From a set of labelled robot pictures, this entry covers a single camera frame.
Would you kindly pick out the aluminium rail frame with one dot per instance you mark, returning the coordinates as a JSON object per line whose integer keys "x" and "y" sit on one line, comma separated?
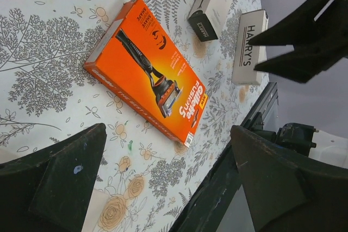
{"x": 219, "y": 203}

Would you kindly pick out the white Harry's box black end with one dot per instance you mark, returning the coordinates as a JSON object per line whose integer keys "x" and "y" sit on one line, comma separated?
{"x": 207, "y": 18}

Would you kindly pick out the white Harry's razor box right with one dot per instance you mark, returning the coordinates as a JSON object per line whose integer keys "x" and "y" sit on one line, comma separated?
{"x": 247, "y": 56}

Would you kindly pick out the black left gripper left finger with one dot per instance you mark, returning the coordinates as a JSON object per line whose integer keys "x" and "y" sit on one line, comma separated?
{"x": 50, "y": 189}

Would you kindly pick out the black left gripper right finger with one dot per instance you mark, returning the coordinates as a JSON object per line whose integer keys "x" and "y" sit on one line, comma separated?
{"x": 287, "y": 191}

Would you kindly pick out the orange Gillette Fusion razor box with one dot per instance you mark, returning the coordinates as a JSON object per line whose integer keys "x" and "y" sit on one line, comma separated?
{"x": 137, "y": 61}

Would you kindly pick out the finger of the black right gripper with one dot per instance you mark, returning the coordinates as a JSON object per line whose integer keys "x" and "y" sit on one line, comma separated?
{"x": 306, "y": 62}
{"x": 310, "y": 22}

